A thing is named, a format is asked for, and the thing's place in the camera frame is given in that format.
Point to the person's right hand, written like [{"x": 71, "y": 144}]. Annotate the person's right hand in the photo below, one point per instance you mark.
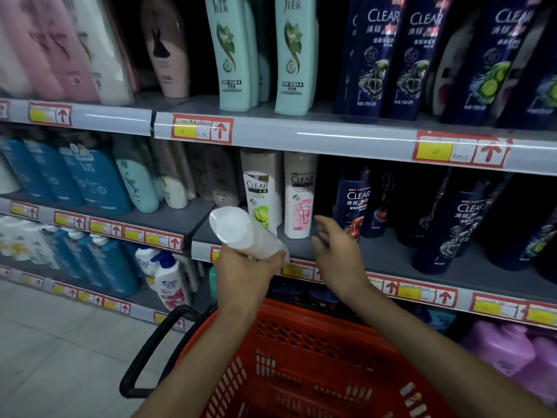
[{"x": 341, "y": 265}]

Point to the person's left hand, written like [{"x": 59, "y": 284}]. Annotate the person's left hand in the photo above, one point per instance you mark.
[{"x": 243, "y": 287}]

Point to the white pink-label shampoo bottle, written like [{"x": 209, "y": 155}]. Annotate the white pink-label shampoo bottle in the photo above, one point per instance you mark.
[
  {"x": 300, "y": 195},
  {"x": 243, "y": 232}
]

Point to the grey store shelf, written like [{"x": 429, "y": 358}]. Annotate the grey store shelf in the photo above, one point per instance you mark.
[{"x": 182, "y": 217}]

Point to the orange shopping basket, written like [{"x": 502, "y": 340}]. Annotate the orange shopping basket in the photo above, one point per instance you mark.
[{"x": 304, "y": 356}]

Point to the navy black Clear bottle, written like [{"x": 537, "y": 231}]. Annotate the navy black Clear bottle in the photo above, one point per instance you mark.
[{"x": 426, "y": 213}]

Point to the person's left forearm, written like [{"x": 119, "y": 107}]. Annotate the person's left forearm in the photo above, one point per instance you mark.
[{"x": 196, "y": 370}]

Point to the person's right forearm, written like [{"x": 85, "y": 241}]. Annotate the person's right forearm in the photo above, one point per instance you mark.
[{"x": 435, "y": 365}]

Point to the navy round bottle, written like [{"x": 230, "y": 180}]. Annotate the navy round bottle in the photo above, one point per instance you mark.
[
  {"x": 287, "y": 292},
  {"x": 324, "y": 298}
]

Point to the white pump bottle blue cap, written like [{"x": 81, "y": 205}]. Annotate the white pump bottle blue cap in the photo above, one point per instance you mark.
[
  {"x": 145, "y": 261},
  {"x": 169, "y": 282}
]

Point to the beige bottle brown base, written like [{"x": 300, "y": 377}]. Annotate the beige bottle brown base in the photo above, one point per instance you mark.
[
  {"x": 202, "y": 174},
  {"x": 224, "y": 178}
]

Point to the small teal bottle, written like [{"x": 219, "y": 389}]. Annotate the small teal bottle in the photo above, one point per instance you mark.
[{"x": 439, "y": 319}]

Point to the beige bottle white base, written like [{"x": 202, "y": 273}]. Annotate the beige bottle white base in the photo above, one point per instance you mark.
[
  {"x": 189, "y": 174},
  {"x": 172, "y": 182}
]

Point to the teal curvy bottle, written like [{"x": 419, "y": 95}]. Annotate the teal curvy bottle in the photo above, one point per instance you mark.
[{"x": 137, "y": 178}]

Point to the grey metal store shelving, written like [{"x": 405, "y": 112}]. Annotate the grey metal store shelving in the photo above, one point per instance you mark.
[{"x": 202, "y": 129}]

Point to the white pump bottle yellow label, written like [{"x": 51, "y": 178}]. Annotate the white pump bottle yellow label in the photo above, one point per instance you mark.
[
  {"x": 11, "y": 239},
  {"x": 37, "y": 243}
]

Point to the mint green tall bottle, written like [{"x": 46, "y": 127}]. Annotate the mint green tall bottle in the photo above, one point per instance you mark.
[
  {"x": 255, "y": 52},
  {"x": 296, "y": 56},
  {"x": 230, "y": 52},
  {"x": 264, "y": 60}
]

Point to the row of large navy bottles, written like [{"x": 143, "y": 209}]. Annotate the row of large navy bottles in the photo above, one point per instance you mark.
[{"x": 391, "y": 56}]

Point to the white bottle red label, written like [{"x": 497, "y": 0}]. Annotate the white bottle red label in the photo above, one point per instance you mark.
[{"x": 452, "y": 69}]

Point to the pink bottle black dress print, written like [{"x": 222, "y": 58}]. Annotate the pink bottle black dress print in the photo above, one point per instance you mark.
[{"x": 167, "y": 47}]

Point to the white round bottle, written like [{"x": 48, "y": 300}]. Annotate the white round bottle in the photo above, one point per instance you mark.
[{"x": 6, "y": 178}]

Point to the white tall bottle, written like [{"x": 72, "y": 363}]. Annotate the white tall bottle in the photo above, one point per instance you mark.
[{"x": 100, "y": 52}]

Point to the pale pink tall bottle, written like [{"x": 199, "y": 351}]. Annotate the pale pink tall bottle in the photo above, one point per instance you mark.
[{"x": 8, "y": 73}]

